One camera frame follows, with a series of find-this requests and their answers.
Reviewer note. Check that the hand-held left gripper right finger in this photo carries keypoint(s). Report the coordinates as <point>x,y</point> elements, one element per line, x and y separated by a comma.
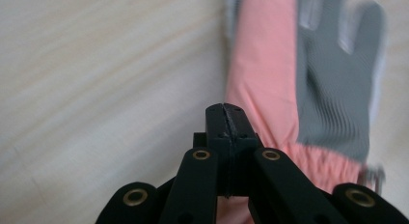
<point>242,137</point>

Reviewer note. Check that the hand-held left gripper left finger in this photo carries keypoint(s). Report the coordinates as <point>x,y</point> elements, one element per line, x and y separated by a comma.
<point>217,134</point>

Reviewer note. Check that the pink and grey work glove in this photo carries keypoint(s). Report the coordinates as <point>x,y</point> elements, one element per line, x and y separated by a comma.
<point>267,72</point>

